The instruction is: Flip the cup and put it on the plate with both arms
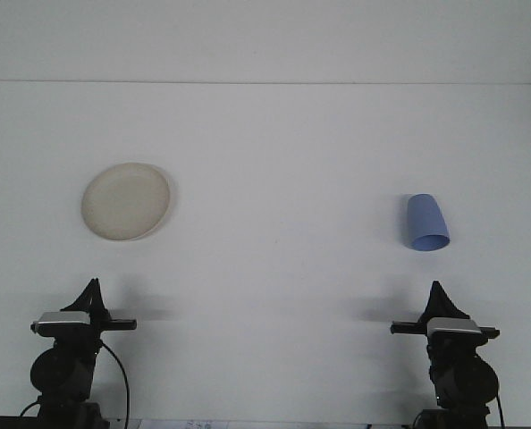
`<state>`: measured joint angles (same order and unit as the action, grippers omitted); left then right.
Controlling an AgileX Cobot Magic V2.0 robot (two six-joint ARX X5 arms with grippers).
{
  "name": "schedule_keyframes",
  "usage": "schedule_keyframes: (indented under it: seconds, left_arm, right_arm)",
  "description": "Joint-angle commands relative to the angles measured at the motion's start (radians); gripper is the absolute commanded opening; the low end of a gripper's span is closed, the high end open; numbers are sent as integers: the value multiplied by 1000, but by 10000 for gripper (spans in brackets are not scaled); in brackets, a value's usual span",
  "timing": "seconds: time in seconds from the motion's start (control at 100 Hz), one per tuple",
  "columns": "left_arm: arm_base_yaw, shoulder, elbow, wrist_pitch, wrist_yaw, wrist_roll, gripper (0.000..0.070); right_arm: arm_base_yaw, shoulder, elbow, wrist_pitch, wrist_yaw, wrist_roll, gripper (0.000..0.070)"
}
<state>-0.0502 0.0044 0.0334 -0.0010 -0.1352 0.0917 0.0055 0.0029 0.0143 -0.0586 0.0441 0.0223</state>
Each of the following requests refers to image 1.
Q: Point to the pale blue cup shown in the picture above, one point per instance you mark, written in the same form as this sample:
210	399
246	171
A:
426	221

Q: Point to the pale round plate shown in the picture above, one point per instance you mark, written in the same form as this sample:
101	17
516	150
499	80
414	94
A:
122	201

